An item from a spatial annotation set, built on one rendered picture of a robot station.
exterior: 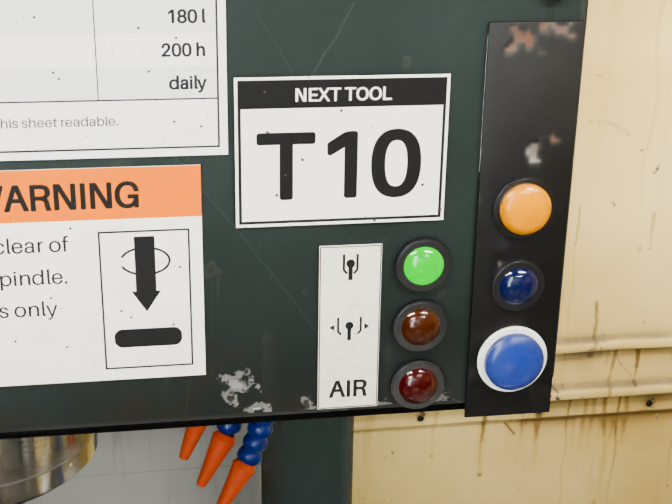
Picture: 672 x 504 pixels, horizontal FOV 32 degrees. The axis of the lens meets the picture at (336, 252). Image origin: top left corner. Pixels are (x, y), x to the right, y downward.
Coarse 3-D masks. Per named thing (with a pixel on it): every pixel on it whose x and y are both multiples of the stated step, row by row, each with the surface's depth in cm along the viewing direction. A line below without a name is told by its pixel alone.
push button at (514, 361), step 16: (512, 336) 57; (528, 336) 58; (496, 352) 57; (512, 352) 57; (528, 352) 57; (496, 368) 58; (512, 368) 58; (528, 368) 58; (496, 384) 58; (512, 384) 58; (528, 384) 58
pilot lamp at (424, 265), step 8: (424, 248) 55; (432, 248) 55; (408, 256) 55; (416, 256) 55; (424, 256) 55; (432, 256) 55; (440, 256) 55; (408, 264) 55; (416, 264) 55; (424, 264) 55; (432, 264) 55; (440, 264) 55; (408, 272) 55; (416, 272) 55; (424, 272) 55; (432, 272) 55; (440, 272) 56; (416, 280) 56; (424, 280) 56; (432, 280) 56
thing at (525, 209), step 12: (516, 192) 55; (528, 192) 55; (540, 192) 55; (504, 204) 55; (516, 204) 55; (528, 204) 55; (540, 204) 55; (504, 216) 55; (516, 216) 55; (528, 216) 55; (540, 216) 55; (516, 228) 55; (528, 228) 55; (540, 228) 56
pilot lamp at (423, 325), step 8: (416, 312) 56; (424, 312) 56; (432, 312) 56; (408, 320) 56; (416, 320) 56; (424, 320) 56; (432, 320) 56; (408, 328) 56; (416, 328) 56; (424, 328) 56; (432, 328) 56; (408, 336) 57; (416, 336) 56; (424, 336) 57; (432, 336) 57; (416, 344) 57; (424, 344) 57
